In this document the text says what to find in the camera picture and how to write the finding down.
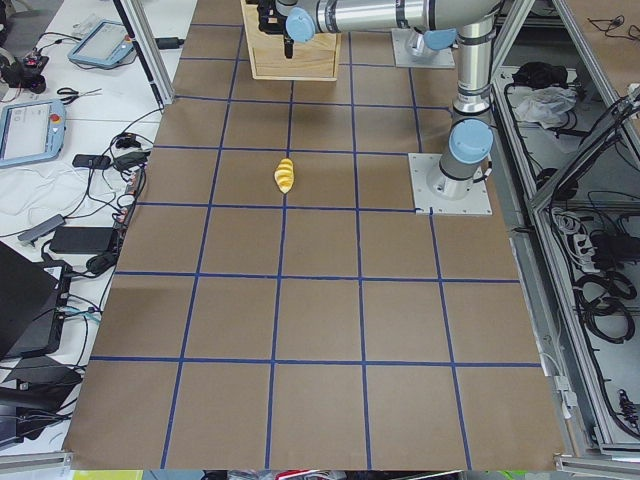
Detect toy bread loaf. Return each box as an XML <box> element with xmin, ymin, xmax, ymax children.
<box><xmin>273</xmin><ymin>158</ymin><xmax>295</xmax><ymax>195</ymax></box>

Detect white crumpled cloth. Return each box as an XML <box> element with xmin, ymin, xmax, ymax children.
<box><xmin>514</xmin><ymin>87</ymin><xmax>577</xmax><ymax>129</ymax></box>

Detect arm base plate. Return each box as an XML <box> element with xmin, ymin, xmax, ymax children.
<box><xmin>408</xmin><ymin>153</ymin><xmax>493</xmax><ymax>217</ymax></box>
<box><xmin>391</xmin><ymin>29</ymin><xmax>457</xmax><ymax>70</ymax></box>

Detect scissors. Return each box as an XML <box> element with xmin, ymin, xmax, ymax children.
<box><xmin>56</xmin><ymin>87</ymin><xmax>102</xmax><ymax>105</ymax></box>

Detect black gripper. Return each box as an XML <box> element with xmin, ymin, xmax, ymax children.
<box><xmin>257</xmin><ymin>0</ymin><xmax>286</xmax><ymax>35</ymax></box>

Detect blue teach pendant far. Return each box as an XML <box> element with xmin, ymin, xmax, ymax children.
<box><xmin>67</xmin><ymin>20</ymin><xmax>134</xmax><ymax>70</ymax></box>

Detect blue teach pendant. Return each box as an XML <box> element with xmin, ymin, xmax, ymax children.
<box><xmin>67</xmin><ymin>20</ymin><xmax>134</xmax><ymax>70</ymax></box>
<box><xmin>1</xmin><ymin>99</ymin><xmax>66</xmax><ymax>168</ymax></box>

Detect black power adapter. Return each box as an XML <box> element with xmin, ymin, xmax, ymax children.
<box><xmin>50</xmin><ymin>226</ymin><xmax>115</xmax><ymax>254</ymax></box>

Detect blue teach pendant near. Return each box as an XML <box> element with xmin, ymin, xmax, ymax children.
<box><xmin>1</xmin><ymin>99</ymin><xmax>66</xmax><ymax>168</ymax></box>

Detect black laptop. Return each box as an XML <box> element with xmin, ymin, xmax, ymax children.
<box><xmin>1</xmin><ymin>244</ymin><xmax>71</xmax><ymax>360</ymax></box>

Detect black drawer handle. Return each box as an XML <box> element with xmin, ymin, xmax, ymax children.
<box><xmin>283</xmin><ymin>34</ymin><xmax>294</xmax><ymax>59</ymax></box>

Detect wooden drawer cabinet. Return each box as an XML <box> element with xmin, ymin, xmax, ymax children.
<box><xmin>240</xmin><ymin>1</ymin><xmax>341</xmax><ymax>82</ymax></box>

